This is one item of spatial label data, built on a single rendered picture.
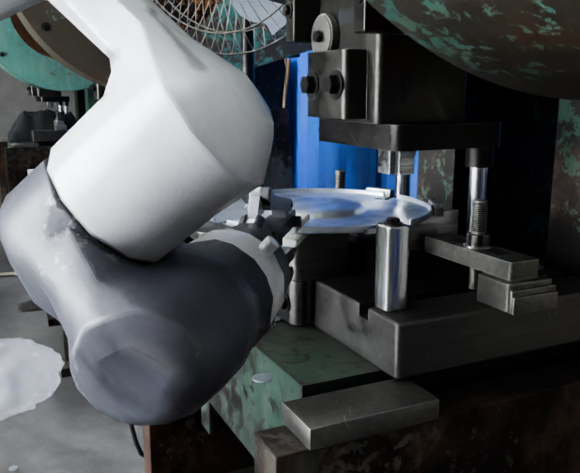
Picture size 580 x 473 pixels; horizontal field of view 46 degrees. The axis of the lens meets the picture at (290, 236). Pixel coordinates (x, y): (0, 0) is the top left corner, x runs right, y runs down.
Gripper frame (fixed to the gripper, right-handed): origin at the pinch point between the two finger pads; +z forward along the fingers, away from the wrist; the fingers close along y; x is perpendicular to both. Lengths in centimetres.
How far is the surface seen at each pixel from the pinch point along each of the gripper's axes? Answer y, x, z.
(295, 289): -8.9, 1.1, 7.3
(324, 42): 20.2, -0.5, 18.7
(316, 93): 14.0, 0.0, 16.0
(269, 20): 30, 24, 89
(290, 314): -12.2, 1.7, 7.6
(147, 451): -41, 28, 22
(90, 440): -78, 75, 83
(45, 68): 26, 185, 256
